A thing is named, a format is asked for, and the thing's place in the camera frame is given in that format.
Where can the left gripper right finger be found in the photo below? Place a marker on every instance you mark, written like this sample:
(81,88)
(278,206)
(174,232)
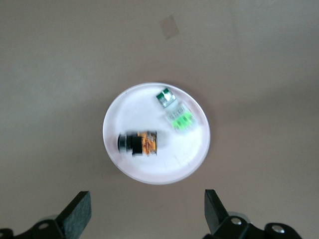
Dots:
(216,214)

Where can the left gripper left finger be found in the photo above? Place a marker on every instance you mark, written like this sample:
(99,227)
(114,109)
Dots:
(74,214)

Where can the orange black push-button switch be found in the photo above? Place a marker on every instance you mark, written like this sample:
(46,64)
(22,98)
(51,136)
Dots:
(142,143)

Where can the pale pink plate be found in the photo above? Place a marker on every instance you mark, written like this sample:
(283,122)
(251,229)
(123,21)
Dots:
(139,109)

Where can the clear tape patch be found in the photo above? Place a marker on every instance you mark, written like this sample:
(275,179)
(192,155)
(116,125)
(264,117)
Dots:
(169,27)

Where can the green white push-button switch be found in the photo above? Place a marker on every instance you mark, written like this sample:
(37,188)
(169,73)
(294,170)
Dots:
(178,112)

